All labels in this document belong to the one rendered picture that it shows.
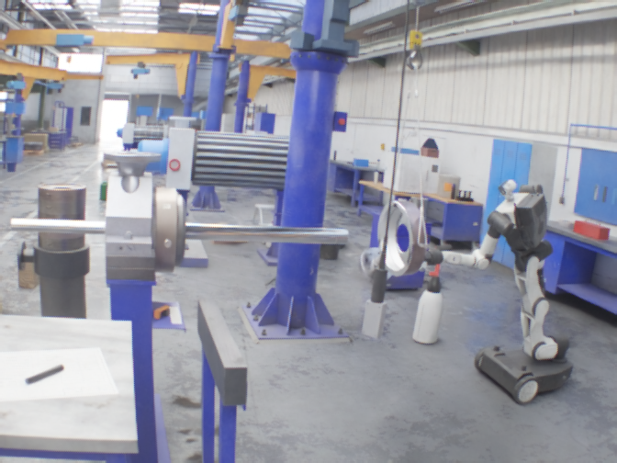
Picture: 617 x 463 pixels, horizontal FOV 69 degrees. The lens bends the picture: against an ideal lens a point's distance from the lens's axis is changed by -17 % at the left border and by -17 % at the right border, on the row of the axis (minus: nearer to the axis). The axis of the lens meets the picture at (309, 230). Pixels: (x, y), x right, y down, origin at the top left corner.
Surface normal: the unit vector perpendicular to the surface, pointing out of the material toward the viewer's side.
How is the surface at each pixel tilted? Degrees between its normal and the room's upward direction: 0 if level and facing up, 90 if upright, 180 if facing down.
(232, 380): 90
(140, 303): 90
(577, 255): 90
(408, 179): 90
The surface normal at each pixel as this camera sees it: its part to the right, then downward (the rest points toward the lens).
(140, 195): 0.29, -0.54
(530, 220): -0.73, 0.46
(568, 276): 0.29, 0.21
